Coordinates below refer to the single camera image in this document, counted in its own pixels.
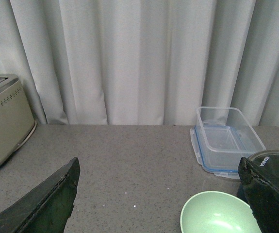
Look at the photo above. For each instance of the round glass pot lid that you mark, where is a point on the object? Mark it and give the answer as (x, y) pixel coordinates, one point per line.
(267, 160)

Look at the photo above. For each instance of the cream two-slot toaster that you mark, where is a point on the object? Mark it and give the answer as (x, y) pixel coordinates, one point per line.
(16, 119)

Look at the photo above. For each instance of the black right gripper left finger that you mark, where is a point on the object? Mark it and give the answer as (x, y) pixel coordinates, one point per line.
(47, 207)

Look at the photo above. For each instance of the green bowl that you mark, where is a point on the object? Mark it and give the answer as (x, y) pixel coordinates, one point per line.
(217, 212)

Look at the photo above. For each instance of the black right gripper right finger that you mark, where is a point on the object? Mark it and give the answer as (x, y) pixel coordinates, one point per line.
(261, 189)

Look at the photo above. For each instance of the white curtain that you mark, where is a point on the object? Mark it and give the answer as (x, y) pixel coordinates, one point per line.
(143, 62)

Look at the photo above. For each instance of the clear plastic food container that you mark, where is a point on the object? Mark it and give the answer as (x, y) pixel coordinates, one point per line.
(232, 117)

